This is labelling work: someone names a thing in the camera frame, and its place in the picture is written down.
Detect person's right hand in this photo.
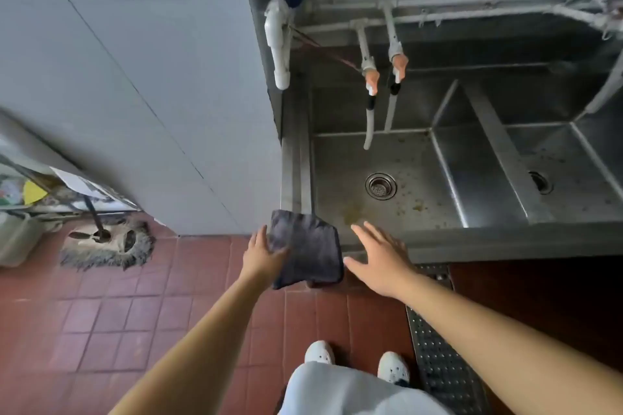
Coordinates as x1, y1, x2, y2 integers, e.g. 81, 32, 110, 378
344, 222, 420, 299

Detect person's left hand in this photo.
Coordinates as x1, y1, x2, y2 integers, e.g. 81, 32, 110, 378
242, 225, 293, 285

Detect dark grey cloth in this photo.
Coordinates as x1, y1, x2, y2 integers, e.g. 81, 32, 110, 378
267, 209, 345, 291

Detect person's left forearm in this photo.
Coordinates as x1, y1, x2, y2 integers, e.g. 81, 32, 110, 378
109, 270, 273, 415

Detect white plastic elbow pipe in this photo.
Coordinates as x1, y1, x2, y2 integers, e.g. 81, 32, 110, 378
264, 0, 294, 91

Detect person's right forearm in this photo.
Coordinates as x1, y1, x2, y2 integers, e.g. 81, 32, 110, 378
400, 270, 623, 415

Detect round metal drain strainer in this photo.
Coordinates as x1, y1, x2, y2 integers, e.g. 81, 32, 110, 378
528, 171, 555, 196
365, 172, 398, 200

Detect person's white left shoe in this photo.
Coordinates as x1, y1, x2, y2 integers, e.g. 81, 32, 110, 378
305, 341, 337, 366

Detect person's white shoe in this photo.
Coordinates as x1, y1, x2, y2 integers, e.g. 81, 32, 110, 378
378, 351, 411, 386
305, 341, 337, 366

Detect person's white right shoe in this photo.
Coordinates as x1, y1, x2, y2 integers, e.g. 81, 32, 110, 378
378, 351, 411, 386

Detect person's white trousers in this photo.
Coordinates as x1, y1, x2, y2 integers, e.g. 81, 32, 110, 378
280, 362, 454, 415

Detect perforated metal floor grate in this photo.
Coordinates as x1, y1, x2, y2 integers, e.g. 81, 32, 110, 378
405, 263, 493, 415

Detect stainless steel sink unit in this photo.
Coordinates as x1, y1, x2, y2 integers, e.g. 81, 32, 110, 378
280, 62, 623, 265

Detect white paper sheet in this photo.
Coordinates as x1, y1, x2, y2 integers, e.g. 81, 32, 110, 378
50, 167, 99, 198

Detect cluttered metal shelf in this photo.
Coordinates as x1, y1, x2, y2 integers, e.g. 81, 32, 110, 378
0, 111, 143, 227

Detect yellow plastic piece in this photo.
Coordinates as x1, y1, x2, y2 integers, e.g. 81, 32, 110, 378
23, 180, 49, 206

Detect white plastic container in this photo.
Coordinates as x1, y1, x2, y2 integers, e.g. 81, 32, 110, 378
0, 210, 47, 268

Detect long white water pipe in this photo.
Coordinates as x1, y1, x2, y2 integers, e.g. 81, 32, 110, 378
292, 2, 623, 37

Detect slanted white drain pipe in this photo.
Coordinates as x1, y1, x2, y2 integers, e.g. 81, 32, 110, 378
583, 47, 623, 115

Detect white tap hose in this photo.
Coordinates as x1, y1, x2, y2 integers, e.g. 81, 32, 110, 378
384, 72, 403, 132
363, 95, 378, 151

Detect grey string mop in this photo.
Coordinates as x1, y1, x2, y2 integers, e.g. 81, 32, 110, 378
59, 195, 155, 271

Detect white tap with orange handle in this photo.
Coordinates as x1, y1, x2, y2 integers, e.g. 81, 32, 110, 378
355, 25, 381, 97
382, 4, 409, 86

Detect thin red string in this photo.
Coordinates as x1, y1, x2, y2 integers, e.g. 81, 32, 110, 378
287, 26, 364, 73

